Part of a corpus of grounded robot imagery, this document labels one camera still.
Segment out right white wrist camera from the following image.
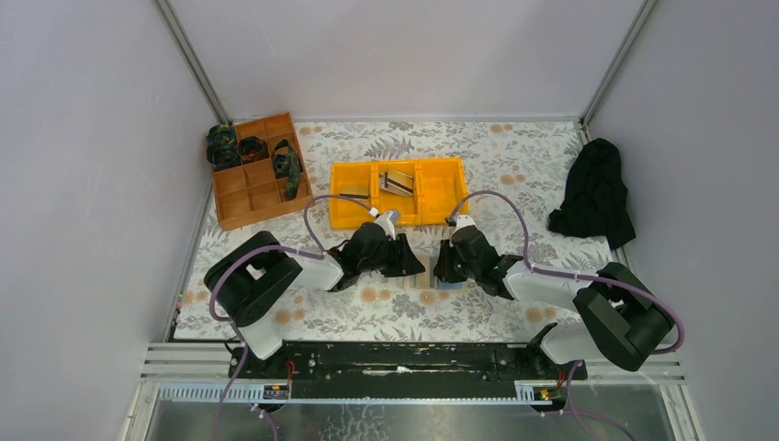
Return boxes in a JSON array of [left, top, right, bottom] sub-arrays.
[[446, 214, 476, 232]]

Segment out black cloth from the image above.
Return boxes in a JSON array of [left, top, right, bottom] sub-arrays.
[[548, 138, 637, 250]]

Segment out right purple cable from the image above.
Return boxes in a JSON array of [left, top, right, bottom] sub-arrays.
[[447, 190, 686, 441]]

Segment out rolled belt in tray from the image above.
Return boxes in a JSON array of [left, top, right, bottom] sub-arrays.
[[237, 136, 269, 164]]

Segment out camo belt in tray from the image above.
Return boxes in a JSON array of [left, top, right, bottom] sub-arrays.
[[271, 139, 302, 201]]

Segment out purple cable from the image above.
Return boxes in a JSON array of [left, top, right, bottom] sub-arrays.
[[208, 194, 375, 441], [447, 190, 686, 441]]

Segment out rolled camo belt outside tray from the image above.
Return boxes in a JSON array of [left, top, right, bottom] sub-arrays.
[[206, 124, 241, 171]]

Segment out aluminium frame rails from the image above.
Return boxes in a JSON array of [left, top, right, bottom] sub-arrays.
[[141, 341, 706, 440]]

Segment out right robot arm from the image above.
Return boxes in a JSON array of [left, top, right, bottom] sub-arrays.
[[434, 226, 676, 372]]

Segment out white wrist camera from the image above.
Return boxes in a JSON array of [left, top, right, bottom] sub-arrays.
[[446, 214, 476, 232], [369, 208, 401, 240]]

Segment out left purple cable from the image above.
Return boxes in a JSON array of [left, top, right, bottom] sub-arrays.
[[208, 194, 375, 441]]

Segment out card in bin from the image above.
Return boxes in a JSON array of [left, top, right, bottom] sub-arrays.
[[339, 191, 370, 201], [379, 169, 414, 197]]

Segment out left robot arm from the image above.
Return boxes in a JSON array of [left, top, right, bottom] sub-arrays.
[[203, 222, 425, 359]]

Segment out card in left bin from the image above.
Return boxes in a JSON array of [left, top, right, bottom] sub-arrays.
[[339, 191, 370, 201]]

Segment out card in middle bin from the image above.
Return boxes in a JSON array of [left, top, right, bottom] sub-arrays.
[[379, 169, 414, 197]]

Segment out yellow three-compartment bin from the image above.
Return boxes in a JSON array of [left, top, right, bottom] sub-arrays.
[[330, 158, 469, 226]]

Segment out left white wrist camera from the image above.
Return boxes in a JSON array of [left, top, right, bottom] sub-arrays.
[[369, 208, 401, 240]]

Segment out orange compartment tray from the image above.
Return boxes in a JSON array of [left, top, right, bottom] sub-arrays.
[[212, 112, 312, 231]]

